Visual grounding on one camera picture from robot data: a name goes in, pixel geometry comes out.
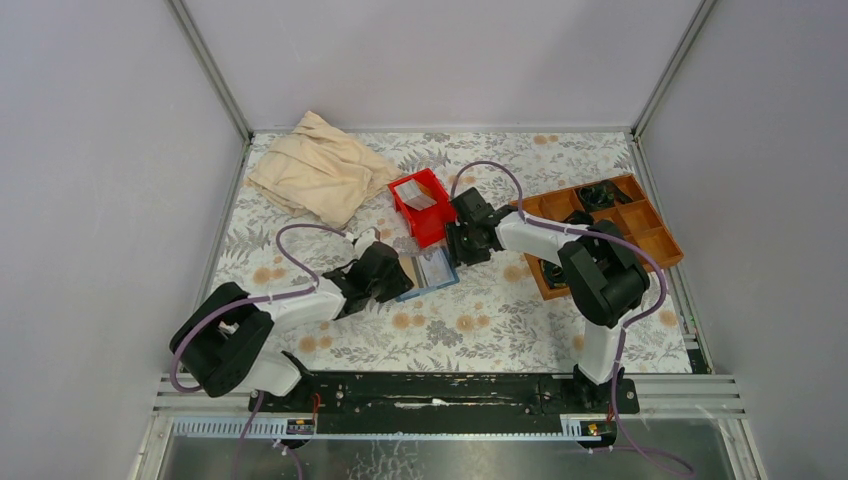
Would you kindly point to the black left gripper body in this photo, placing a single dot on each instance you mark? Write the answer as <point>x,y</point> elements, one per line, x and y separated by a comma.
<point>393,286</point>

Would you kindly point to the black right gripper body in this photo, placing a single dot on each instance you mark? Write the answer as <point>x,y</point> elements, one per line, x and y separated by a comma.
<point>462,244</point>

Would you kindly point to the tan credit card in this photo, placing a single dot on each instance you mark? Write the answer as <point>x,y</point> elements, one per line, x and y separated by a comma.
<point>408,265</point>

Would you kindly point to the red plastic bin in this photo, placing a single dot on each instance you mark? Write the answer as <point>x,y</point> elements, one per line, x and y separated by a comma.
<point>426,226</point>

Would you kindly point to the silver VIP credit card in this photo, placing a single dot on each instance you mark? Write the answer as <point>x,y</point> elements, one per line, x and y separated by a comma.
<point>435,268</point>

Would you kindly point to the blue card holder wallet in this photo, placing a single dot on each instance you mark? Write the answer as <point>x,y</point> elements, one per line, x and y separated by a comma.
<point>423,289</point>

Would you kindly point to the wooden compartment tray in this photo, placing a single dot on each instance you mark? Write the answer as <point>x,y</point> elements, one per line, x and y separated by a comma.
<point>620,200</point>

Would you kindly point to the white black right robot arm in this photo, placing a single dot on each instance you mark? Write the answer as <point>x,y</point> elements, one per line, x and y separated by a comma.
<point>603,271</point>

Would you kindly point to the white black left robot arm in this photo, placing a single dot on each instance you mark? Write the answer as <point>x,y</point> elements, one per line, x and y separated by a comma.
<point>223,343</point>

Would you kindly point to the stack of credit cards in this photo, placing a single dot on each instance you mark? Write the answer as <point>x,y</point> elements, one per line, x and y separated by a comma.
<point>415,195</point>

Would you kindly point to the floral patterned table mat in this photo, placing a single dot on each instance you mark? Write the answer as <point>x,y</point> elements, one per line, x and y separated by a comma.
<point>494,319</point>

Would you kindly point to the beige crumpled cloth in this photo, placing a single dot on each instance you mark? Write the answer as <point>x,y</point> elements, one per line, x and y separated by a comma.
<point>319,169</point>

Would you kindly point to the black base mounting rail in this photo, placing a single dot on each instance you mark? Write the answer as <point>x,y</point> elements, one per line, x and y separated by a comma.
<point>350,403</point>

